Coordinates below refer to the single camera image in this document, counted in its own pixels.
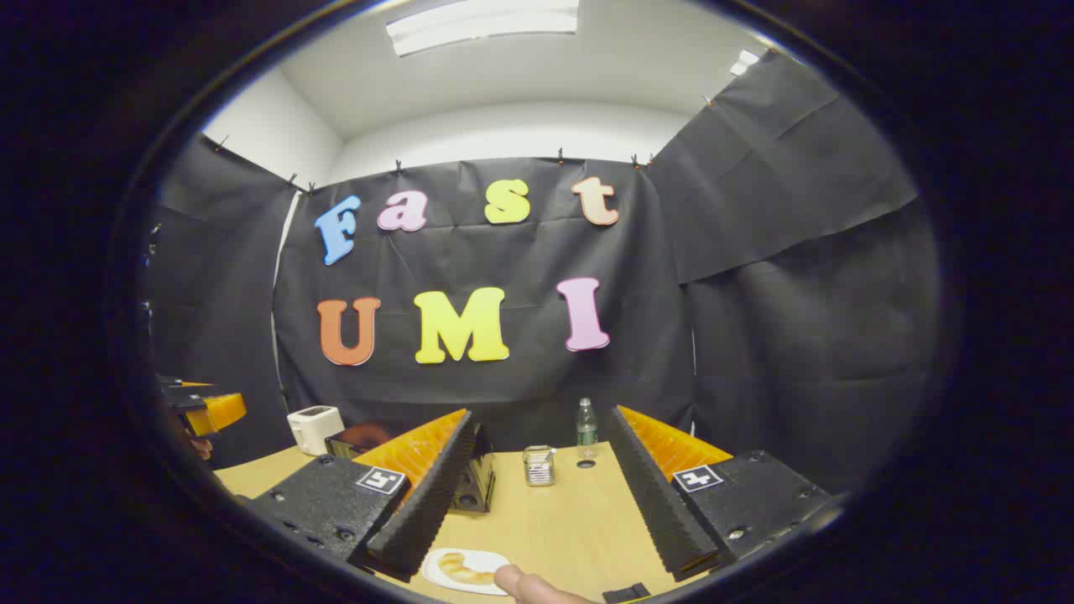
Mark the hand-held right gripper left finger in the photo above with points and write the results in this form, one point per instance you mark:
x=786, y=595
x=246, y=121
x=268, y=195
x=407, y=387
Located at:
x=428, y=503

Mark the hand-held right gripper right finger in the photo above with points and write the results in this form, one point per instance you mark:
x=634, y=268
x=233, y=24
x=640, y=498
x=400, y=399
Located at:
x=654, y=503

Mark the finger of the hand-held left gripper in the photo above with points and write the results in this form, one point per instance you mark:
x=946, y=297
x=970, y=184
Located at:
x=220, y=413

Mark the black electric oven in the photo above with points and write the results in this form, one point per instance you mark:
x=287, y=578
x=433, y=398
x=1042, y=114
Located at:
x=471, y=495

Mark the golden croissant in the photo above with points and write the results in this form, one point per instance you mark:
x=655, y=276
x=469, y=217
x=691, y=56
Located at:
x=461, y=570

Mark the white plate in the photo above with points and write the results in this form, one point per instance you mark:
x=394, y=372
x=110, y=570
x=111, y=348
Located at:
x=492, y=559

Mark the white toaster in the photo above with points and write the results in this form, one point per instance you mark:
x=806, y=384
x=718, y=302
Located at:
x=315, y=429

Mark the clear plastic water bottle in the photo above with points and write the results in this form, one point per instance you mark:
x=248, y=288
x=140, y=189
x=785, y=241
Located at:
x=586, y=428

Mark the metal mesh holder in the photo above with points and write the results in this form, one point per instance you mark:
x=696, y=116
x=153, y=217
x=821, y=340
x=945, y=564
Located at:
x=539, y=470

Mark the black backdrop cloth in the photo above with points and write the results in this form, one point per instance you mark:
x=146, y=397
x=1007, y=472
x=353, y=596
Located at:
x=503, y=252

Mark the small ceiling light panel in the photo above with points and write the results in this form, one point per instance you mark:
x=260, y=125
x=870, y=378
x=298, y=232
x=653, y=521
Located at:
x=743, y=62

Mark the long ceiling light panel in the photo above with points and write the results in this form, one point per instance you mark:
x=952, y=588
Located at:
x=482, y=25

